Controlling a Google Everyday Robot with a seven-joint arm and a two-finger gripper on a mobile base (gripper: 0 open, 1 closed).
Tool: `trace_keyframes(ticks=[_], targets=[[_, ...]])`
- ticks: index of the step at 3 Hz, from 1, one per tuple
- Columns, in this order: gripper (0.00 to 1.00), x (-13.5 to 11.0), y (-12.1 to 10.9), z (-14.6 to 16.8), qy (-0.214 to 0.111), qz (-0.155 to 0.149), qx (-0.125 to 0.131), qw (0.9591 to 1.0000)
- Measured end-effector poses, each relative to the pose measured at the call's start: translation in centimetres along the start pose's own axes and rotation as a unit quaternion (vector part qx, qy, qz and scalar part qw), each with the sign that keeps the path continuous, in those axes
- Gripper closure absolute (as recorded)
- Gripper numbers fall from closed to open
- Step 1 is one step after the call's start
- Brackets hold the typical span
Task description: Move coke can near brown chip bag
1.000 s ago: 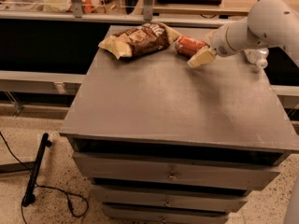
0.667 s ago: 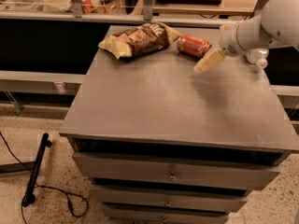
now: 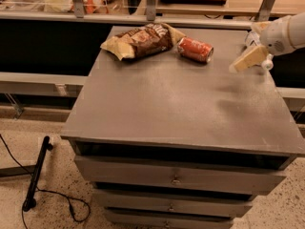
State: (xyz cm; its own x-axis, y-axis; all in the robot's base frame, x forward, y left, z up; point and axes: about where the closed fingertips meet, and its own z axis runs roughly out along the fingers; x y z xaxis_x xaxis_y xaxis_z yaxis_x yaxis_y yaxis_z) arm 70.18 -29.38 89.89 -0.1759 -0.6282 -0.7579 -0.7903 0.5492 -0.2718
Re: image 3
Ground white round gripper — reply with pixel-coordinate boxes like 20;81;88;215
229;15;295;73

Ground red coke can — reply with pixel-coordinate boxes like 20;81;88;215
177;37;214;63

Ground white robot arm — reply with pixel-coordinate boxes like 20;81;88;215
229;12;305;73

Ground brown chip bag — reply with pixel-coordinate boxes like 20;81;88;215
101;23;185;60

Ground clear plastic water bottle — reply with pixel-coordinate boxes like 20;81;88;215
245;31;274;71

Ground grey drawer cabinet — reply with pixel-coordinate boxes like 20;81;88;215
60;25;305;229

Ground top grey drawer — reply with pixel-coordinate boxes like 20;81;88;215
74;156;285;195

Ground grey drawer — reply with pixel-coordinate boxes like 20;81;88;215
74;156;285;195
104;209;233;229
93;189;252;218

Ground grey metal railing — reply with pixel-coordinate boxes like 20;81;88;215
0;0;284;31

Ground middle grey drawer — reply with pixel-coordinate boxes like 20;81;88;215
93;189;252;218

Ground bottom grey drawer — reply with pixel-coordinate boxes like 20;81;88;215
104;209;233;229

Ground black floor stand bar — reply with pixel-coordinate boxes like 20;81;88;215
22;136;53;212

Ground black floor cable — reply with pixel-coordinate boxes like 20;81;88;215
0;134;92;229

